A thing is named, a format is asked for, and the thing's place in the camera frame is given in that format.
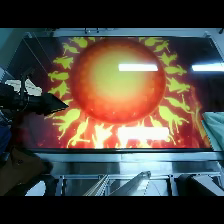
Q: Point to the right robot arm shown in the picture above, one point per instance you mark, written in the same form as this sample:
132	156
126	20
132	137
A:
200	186

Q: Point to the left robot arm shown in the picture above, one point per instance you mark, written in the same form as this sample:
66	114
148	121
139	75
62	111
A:
15	97

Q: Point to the pale green garment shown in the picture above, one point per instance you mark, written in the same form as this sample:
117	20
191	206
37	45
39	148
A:
215	128

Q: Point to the brown garment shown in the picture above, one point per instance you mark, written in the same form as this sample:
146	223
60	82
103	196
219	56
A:
20	170

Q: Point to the blue garment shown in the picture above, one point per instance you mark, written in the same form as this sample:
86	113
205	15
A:
4	140

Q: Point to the silver frame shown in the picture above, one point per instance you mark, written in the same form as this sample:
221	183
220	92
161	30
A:
133	166

